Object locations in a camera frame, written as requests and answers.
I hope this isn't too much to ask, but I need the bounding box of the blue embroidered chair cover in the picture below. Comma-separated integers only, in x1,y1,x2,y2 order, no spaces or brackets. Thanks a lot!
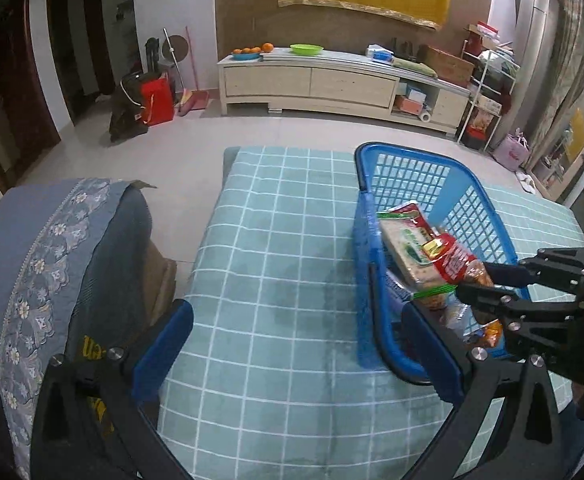
0,177,153,480

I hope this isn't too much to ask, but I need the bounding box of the white metal shelf rack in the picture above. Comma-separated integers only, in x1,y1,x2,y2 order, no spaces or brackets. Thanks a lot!
456,35,520,153

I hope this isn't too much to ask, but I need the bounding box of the blue plastic basket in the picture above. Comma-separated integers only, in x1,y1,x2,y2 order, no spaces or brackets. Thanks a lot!
353,141,520,386

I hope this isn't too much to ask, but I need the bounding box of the brown cardboard sheet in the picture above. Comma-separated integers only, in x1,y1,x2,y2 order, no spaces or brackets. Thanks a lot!
126,180,179,323

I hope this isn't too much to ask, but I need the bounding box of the round brown board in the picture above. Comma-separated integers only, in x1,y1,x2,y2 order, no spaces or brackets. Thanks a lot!
162,35,190,66

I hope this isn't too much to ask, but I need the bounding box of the patterned curtain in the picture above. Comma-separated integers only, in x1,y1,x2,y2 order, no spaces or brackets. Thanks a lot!
524,0,584,161

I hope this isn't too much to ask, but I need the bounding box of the cream TV cabinet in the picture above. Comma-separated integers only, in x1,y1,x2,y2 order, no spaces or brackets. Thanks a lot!
217,47,473,142

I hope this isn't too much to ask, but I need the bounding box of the clear striped snack packet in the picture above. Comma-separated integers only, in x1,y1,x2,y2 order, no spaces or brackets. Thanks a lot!
442,302,478,341

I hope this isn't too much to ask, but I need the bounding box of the red bag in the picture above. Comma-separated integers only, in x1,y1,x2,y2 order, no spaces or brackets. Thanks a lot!
139,72,175,127

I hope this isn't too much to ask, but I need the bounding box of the small orange box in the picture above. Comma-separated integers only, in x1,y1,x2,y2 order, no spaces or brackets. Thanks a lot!
394,96,425,116

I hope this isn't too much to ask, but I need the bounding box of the green white cracker packet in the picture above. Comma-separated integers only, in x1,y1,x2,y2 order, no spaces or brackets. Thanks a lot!
377,200,455,301

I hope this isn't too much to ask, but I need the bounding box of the red white box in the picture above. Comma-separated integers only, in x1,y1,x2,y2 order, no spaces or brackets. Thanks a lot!
464,21,500,51

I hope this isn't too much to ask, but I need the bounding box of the orange printed bag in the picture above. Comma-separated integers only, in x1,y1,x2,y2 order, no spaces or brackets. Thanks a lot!
469,110,495,133

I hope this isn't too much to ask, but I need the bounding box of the red snack packet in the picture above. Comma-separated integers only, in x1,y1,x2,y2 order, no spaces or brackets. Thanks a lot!
414,230,495,311

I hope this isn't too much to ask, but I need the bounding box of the black upright appliance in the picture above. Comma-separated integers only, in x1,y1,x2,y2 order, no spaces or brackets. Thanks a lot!
144,37,163,75

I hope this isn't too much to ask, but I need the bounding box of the red black container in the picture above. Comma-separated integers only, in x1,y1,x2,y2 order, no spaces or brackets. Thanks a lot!
464,127,490,150

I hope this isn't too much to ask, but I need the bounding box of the silver standing air conditioner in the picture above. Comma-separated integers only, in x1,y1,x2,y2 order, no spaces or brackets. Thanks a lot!
512,0,558,126

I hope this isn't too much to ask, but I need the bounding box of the silver pole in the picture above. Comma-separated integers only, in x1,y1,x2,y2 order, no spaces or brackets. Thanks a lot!
163,28,180,81

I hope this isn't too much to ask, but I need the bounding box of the broom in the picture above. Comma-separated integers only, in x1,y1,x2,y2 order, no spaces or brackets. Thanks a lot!
179,25,203,113

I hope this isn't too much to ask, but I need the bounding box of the pink tote bag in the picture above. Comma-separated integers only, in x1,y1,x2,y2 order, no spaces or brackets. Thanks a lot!
492,130,530,171

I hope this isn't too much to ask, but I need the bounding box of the dark wooden door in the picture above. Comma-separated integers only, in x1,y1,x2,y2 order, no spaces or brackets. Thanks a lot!
46,0,117,126
0,0,62,196

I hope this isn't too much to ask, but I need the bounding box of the teal checked tablecloth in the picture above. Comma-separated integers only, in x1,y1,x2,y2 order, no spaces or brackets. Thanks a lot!
157,146,584,466

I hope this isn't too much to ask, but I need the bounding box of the black device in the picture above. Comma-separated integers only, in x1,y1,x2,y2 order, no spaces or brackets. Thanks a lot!
391,37,417,61

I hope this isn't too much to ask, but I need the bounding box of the large cardboard carton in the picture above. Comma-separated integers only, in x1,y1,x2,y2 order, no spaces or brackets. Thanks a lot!
419,45,475,88

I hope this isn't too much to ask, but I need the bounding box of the orange snack pouch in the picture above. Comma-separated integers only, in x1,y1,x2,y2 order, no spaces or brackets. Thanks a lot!
472,317,504,348

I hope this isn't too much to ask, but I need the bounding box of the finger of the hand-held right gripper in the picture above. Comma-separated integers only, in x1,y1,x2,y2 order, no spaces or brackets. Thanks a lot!
453,282,584,361
482,246,584,291

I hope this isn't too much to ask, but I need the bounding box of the green cushion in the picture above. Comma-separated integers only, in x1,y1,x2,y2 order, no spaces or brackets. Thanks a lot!
392,56,439,79

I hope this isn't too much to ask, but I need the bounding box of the black bag yellow print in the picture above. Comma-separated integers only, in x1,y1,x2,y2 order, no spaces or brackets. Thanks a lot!
69,332,122,436

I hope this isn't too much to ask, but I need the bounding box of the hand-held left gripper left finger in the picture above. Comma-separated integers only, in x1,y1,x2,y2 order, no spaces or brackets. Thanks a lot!
29,298,195,480

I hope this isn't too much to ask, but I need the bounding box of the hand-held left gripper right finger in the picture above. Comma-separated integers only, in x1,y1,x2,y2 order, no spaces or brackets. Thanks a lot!
399,302,560,480

